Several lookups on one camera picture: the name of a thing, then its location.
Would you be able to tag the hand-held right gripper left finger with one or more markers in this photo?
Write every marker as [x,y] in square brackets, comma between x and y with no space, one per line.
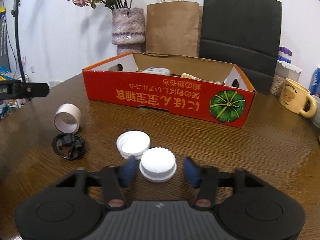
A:
[128,172]

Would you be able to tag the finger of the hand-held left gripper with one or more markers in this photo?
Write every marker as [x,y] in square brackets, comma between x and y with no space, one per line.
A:
[32,90]

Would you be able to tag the cream plastic bottle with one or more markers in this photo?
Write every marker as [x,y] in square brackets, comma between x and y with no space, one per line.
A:
[190,76]

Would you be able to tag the purple marbled ceramic vase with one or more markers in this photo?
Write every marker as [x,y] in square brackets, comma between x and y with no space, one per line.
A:
[128,27]

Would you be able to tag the brown paper bag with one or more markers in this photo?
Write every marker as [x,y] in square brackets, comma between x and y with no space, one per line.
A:
[172,27]

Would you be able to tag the white open screw cap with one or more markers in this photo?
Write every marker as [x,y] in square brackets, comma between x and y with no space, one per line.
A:
[132,145]

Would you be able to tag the orange cardboard box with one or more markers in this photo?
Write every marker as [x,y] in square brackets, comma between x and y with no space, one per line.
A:
[162,95]

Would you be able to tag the white labelled jar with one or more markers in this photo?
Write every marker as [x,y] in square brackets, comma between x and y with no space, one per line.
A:
[156,71]

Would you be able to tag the purple lidded jar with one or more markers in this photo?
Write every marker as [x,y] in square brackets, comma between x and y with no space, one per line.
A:
[285,53]

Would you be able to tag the white tape roll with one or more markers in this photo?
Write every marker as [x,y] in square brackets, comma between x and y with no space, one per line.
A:
[72,113]

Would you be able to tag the yellow bear mug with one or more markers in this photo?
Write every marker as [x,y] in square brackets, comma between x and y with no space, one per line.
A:
[292,97]

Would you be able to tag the black stand pole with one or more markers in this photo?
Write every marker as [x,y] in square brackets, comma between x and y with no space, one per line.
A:
[18,42]

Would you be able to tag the white ribbed bottle cap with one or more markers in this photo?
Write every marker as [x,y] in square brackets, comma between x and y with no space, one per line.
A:
[158,163]

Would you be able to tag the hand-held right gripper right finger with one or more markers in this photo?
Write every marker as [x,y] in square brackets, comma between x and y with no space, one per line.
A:
[192,173]

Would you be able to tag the black paper bag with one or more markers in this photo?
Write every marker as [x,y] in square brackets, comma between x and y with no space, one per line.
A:
[240,30]

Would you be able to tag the clear container with white lid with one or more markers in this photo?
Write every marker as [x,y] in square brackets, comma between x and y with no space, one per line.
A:
[283,77]

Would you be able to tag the pale green cup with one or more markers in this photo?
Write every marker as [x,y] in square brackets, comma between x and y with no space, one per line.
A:
[317,115]

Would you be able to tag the blue packet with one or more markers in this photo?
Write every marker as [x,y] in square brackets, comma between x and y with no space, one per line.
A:
[315,82]

